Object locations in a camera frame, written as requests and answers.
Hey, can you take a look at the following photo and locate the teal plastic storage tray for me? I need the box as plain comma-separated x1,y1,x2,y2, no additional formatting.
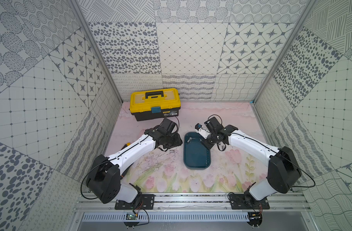
183,132,211,170

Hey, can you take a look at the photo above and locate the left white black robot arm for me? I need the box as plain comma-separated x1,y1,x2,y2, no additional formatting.
81,118,182,208

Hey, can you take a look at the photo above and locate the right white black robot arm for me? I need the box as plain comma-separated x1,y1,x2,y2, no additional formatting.
195,123,302,202

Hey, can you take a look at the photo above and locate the yellow black plastic toolbox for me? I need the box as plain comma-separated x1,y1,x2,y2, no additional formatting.
129,88,181,121

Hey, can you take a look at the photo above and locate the left controller board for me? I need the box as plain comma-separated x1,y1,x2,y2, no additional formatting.
124,213,139,228

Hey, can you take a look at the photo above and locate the controller board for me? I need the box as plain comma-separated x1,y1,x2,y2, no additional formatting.
247,212,263,228
124,213,139,228

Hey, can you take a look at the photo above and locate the right controller board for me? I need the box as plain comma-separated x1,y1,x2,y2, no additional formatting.
247,212,263,228

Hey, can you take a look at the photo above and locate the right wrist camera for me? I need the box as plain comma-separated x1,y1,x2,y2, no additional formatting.
195,114,223,139

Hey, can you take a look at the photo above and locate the aluminium mounting rail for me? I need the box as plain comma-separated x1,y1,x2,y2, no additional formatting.
73,192,311,212

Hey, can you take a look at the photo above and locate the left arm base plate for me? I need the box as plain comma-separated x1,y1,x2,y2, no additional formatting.
115,194,155,210

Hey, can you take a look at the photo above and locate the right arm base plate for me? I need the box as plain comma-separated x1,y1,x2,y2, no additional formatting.
227,192,270,211

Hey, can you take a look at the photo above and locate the white slotted cable duct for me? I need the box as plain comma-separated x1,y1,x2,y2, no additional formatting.
82,211,248,222

